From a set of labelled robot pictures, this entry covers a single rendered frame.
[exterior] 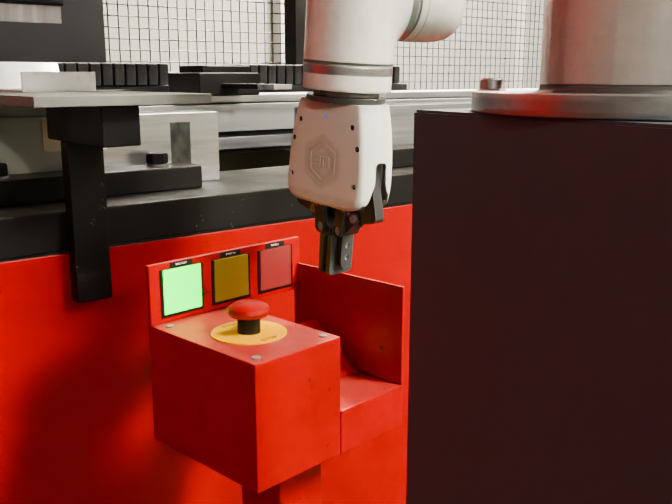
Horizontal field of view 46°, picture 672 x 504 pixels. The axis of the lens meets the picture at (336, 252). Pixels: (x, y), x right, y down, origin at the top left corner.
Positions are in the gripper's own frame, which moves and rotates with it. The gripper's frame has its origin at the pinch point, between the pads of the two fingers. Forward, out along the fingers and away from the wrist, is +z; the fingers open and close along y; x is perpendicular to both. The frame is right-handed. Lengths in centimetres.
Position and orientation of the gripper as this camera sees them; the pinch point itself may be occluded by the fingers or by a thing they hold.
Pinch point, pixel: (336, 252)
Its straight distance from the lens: 79.9
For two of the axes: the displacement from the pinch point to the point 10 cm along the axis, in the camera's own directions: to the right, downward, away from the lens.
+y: 7.2, 2.3, -6.6
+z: -0.6, 9.6, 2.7
